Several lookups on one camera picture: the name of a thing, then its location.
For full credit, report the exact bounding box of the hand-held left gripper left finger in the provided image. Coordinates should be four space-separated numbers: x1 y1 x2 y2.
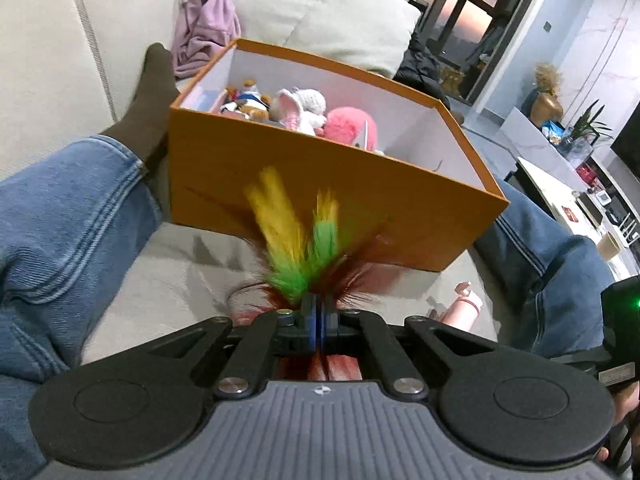
145 296 317 398

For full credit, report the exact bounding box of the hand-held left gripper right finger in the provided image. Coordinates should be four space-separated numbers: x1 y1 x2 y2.
320 296 501 397

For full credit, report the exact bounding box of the colourful feather toy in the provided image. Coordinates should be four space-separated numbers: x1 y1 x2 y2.
227 165 396 382

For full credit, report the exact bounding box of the orange storage box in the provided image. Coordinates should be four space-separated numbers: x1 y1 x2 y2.
167 37 510 273

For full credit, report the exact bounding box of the person's right hand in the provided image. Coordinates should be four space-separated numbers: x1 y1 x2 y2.
595 387 640 466

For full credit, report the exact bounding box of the paper cup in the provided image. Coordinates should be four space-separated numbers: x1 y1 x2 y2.
596 231 624 262

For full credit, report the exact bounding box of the person's right jeans leg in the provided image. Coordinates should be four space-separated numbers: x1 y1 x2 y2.
472 177 618 358

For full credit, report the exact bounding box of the person's jeans leg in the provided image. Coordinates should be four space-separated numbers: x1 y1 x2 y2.
0 134 165 480
472 177 618 358

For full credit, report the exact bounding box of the pink bottle toy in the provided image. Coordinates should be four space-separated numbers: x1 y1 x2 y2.
426 280 485 335

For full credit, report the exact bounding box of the white marble side table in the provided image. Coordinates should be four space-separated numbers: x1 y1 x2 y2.
500 106 640 281

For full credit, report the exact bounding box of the green potted plant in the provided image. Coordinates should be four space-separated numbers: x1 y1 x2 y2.
567 99 615 143

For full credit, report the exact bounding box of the pink round plush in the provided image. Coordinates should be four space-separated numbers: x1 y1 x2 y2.
316 106 379 153

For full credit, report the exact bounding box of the white pink elephant plush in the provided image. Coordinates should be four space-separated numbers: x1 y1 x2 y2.
271 87 328 137

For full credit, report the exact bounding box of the gold bust vase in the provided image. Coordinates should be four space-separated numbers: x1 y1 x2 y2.
521 61 565 130

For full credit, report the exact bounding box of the brown sailor bear plush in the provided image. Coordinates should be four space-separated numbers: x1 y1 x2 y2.
219 77 274 122

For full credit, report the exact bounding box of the black jacket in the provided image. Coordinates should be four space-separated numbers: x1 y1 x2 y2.
392 42 452 111

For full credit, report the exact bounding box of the person's left jeans leg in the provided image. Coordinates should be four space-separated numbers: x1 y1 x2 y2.
0 134 165 480

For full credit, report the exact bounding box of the person's dark sock foot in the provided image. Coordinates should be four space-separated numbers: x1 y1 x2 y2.
99 42 180 171

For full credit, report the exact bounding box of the cream sofa cushion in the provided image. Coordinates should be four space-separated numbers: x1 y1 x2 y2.
226 0 422 79

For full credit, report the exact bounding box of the purple garment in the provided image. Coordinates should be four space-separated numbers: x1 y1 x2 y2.
172 0 242 80

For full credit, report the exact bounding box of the black framed glass door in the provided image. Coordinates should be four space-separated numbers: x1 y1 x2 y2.
412 0 556 106

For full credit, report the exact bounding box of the beige sofa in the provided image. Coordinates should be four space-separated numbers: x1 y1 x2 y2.
0 0 501 366

